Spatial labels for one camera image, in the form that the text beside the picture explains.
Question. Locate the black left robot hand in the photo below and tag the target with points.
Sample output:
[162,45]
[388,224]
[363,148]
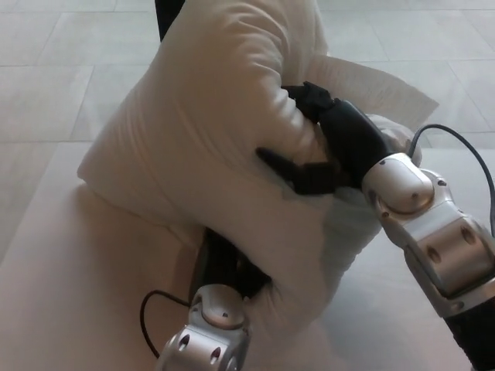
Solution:
[232,270]

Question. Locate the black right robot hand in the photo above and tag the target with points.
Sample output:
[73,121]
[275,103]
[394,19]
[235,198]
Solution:
[348,139]

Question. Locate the white square pillow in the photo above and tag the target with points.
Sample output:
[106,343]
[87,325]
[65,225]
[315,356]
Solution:
[216,127]

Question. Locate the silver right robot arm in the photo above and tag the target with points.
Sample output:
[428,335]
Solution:
[441,232]

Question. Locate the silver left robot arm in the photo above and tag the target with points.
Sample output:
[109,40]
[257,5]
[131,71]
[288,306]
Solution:
[209,332]

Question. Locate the black metal post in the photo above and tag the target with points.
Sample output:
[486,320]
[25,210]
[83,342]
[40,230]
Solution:
[158,19]

